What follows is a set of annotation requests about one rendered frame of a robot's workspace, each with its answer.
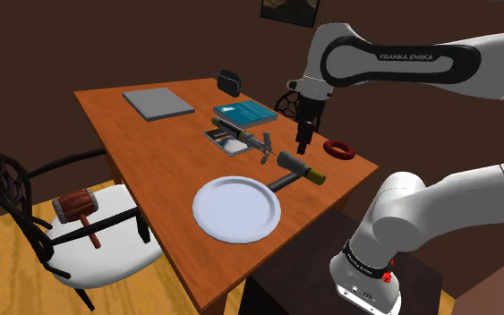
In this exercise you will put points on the small dark box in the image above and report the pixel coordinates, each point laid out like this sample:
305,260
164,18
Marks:
229,82

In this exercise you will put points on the teal book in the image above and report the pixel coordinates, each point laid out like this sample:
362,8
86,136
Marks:
245,112

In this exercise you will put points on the dark chair with white seat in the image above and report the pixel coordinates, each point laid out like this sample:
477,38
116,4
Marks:
103,253

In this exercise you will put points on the brown wooden mallet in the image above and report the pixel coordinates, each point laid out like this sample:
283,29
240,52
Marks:
75,204

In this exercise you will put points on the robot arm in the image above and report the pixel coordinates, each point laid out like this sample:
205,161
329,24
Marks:
408,218

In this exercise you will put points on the dark framed wall picture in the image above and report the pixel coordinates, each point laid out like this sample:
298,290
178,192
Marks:
288,9

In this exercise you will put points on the orange wooden table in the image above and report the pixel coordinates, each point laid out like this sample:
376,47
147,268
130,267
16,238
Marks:
155,157

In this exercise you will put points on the grey winged corkscrew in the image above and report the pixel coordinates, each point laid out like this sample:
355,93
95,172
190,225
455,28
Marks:
236,132

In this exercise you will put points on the dark robot stand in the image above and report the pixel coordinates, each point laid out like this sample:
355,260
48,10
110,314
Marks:
304,261

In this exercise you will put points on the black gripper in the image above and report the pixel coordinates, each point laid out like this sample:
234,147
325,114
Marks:
311,110

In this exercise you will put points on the dark lattice-back chair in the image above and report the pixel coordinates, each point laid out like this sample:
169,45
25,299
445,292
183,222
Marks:
287,104

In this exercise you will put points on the grey flat board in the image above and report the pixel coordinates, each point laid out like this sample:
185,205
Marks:
157,103

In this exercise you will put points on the white plate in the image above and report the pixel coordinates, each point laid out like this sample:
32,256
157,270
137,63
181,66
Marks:
236,209

